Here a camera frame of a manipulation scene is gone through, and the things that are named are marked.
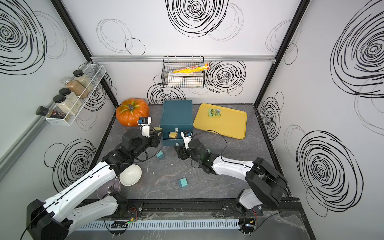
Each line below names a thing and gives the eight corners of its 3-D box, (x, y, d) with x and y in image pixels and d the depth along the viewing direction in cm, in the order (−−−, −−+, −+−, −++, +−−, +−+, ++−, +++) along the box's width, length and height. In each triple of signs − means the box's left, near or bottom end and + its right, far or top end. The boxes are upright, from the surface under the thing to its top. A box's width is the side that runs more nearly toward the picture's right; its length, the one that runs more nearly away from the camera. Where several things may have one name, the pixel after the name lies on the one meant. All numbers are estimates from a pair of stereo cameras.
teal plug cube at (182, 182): (180, 189, 82) (180, 187, 80) (177, 182, 84) (177, 180, 82) (188, 185, 83) (188, 183, 81) (185, 178, 86) (185, 176, 83)
